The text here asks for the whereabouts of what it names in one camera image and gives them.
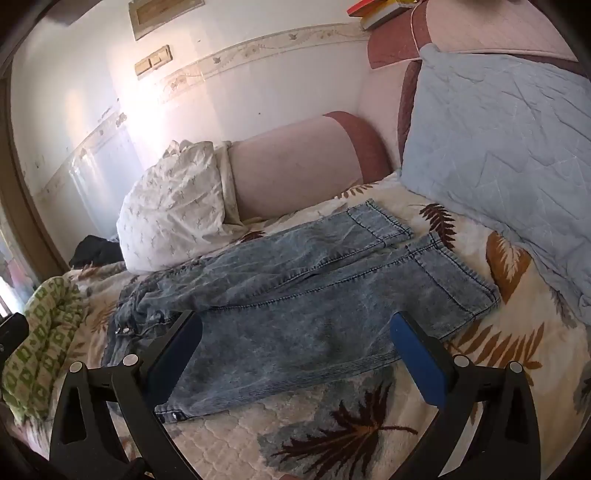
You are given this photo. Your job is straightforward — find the glass window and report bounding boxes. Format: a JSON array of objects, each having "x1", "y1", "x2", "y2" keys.
[{"x1": 0, "y1": 208, "x2": 31, "y2": 319}]

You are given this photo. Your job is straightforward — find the pink padded bolster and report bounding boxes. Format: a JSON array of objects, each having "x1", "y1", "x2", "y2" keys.
[{"x1": 228, "y1": 111, "x2": 393, "y2": 220}]

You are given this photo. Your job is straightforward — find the brown door frame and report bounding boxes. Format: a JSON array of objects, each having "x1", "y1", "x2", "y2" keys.
[{"x1": 0, "y1": 69, "x2": 70, "y2": 273}]

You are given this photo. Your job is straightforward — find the white patterned pillow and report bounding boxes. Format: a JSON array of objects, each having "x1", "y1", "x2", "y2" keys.
[{"x1": 115, "y1": 140, "x2": 238, "y2": 272}]

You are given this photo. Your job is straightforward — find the green patterned cloth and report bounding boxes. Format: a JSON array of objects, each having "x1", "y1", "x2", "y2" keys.
[{"x1": 0, "y1": 276, "x2": 88, "y2": 423}]

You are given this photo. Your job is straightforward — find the leaf print bedspread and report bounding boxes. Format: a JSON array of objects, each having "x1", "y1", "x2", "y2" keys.
[{"x1": 9, "y1": 175, "x2": 591, "y2": 480}]

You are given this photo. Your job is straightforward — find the blue acid-wash denim pants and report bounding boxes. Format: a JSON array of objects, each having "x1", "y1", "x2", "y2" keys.
[{"x1": 104, "y1": 199, "x2": 502, "y2": 423}]

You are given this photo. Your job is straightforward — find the wooden wall switch plate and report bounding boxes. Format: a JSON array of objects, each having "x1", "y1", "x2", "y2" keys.
[{"x1": 135, "y1": 45, "x2": 172, "y2": 80}]

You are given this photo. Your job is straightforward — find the pink padded headboard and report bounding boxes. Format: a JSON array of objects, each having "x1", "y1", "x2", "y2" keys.
[{"x1": 358, "y1": 0, "x2": 583, "y2": 185}]

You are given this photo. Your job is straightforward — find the red book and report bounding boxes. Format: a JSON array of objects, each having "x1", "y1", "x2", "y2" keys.
[{"x1": 346, "y1": 0, "x2": 393, "y2": 16}]

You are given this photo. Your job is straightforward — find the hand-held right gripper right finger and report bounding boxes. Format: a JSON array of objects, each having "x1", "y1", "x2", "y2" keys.
[{"x1": 389, "y1": 311, "x2": 541, "y2": 480}]

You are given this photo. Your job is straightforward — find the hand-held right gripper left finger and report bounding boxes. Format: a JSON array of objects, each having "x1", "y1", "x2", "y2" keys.
[{"x1": 48, "y1": 310, "x2": 204, "y2": 480}]

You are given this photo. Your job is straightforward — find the dark cloth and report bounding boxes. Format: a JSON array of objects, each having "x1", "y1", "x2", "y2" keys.
[{"x1": 69, "y1": 235, "x2": 125, "y2": 268}]

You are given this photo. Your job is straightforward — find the light blue quilted blanket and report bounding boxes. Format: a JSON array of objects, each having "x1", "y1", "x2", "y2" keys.
[{"x1": 399, "y1": 44, "x2": 591, "y2": 324}]

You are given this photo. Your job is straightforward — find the framed wall panel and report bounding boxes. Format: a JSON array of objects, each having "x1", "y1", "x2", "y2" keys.
[{"x1": 128, "y1": 0, "x2": 205, "y2": 41}]

